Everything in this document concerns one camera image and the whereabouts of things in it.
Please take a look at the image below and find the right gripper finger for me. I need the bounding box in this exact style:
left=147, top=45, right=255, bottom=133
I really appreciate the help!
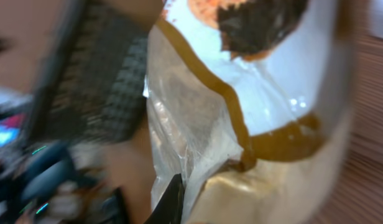
left=144, top=174, right=185, bottom=224

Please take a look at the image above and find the beige snack pouch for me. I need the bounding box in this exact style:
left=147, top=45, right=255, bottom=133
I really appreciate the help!
left=146, top=0, right=353, bottom=223

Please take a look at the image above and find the grey plastic basket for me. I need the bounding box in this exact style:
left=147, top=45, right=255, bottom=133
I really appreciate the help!
left=23, top=1, right=147, bottom=144

